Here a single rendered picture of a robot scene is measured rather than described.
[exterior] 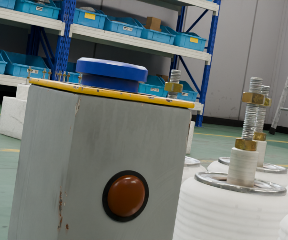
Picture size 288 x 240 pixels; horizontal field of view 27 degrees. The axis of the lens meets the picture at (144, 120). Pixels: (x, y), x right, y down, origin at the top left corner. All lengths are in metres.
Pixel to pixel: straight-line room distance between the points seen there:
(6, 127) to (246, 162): 2.45
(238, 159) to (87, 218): 0.21
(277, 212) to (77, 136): 0.22
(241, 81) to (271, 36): 0.81
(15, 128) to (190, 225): 2.40
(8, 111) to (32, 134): 2.55
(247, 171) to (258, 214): 0.04
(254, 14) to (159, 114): 7.75
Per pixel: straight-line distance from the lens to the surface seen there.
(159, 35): 6.00
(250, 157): 0.49
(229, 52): 7.74
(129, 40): 5.72
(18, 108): 2.82
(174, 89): 0.58
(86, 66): 0.32
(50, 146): 0.31
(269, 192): 0.47
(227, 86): 7.75
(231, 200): 0.46
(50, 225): 0.31
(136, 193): 0.31
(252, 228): 0.46
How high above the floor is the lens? 0.32
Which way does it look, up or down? 3 degrees down
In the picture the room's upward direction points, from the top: 9 degrees clockwise
